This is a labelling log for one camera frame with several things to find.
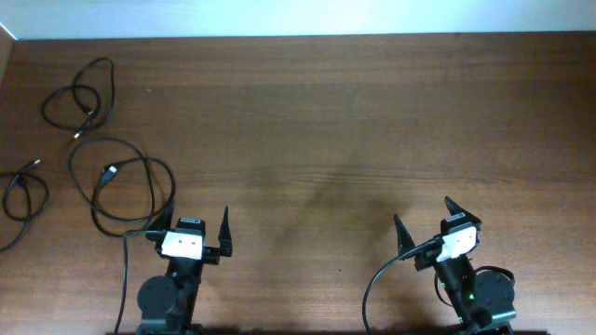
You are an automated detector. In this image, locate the black right camera cable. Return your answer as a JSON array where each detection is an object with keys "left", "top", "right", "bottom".
[{"left": 361, "top": 235, "right": 446, "bottom": 335}]

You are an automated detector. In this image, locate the black camera cable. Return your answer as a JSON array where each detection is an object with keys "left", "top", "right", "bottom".
[
  {"left": 113, "top": 228, "right": 167, "bottom": 335},
  {"left": 361, "top": 235, "right": 446, "bottom": 335}
]

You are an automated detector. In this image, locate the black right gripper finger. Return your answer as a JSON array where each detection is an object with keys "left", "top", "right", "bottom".
[
  {"left": 444, "top": 196, "right": 481, "bottom": 226},
  {"left": 394, "top": 214, "right": 415, "bottom": 260}
]

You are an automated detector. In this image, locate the black left camera cable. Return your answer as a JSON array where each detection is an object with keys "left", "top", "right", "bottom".
[{"left": 113, "top": 228, "right": 167, "bottom": 335}]

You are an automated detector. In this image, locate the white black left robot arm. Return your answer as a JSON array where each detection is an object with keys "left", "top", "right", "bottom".
[{"left": 136, "top": 202, "right": 233, "bottom": 335}]

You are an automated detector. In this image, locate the black short USB cable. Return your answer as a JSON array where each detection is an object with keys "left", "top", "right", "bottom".
[{"left": 0, "top": 158, "right": 50, "bottom": 255}]

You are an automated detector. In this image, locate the black thin USB cable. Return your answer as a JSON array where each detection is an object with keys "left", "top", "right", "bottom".
[{"left": 40, "top": 56, "right": 116, "bottom": 140}]

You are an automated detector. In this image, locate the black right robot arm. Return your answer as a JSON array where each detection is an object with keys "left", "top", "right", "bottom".
[{"left": 394, "top": 197, "right": 517, "bottom": 334}]

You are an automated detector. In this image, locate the black thick USB cable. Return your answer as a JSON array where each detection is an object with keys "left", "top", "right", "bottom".
[{"left": 68, "top": 136, "right": 177, "bottom": 239}]

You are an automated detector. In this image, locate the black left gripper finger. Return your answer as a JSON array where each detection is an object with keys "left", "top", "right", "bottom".
[
  {"left": 146, "top": 200, "right": 176, "bottom": 240},
  {"left": 218, "top": 206, "right": 233, "bottom": 257}
]

